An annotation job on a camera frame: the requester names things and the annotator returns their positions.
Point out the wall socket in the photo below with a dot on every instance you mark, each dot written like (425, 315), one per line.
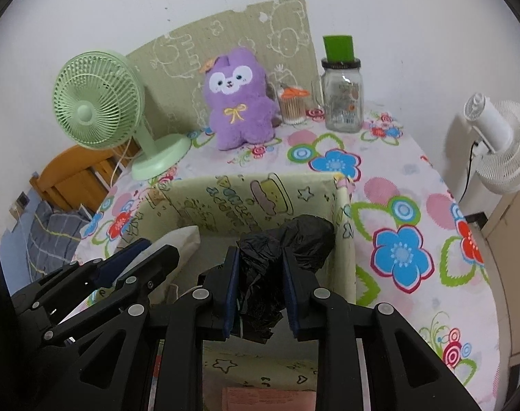
(22, 201)

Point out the yellow printed fabric storage box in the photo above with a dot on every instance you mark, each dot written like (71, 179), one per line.
(242, 205)

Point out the purple plush toy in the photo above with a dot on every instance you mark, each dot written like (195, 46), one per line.
(238, 111)

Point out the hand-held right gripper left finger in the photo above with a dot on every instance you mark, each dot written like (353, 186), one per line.
(230, 295)

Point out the cotton swab container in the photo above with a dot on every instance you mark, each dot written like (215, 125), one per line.
(292, 109)

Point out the floral tablecloth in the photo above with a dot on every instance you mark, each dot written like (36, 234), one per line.
(405, 231)

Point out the white desk fan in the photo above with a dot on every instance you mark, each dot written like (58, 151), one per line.
(495, 132)

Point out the glass jar with green lid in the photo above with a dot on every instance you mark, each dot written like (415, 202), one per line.
(343, 98)

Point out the grey plaid blanket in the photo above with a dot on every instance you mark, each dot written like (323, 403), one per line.
(50, 235)

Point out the green desk fan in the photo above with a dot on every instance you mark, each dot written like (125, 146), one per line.
(86, 113)

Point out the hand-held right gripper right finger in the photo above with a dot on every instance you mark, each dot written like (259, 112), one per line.
(291, 295)

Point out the black plastic bag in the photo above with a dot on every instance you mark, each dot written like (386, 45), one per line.
(302, 239)

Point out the white cloth bundle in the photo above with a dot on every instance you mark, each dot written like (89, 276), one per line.
(178, 244)

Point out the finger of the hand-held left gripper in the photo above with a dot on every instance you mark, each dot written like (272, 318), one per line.
(161, 265)
(122, 261)

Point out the pink paper sheet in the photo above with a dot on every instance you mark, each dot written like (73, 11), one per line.
(268, 400)

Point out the printed cardboard panel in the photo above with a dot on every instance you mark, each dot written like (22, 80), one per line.
(178, 51)

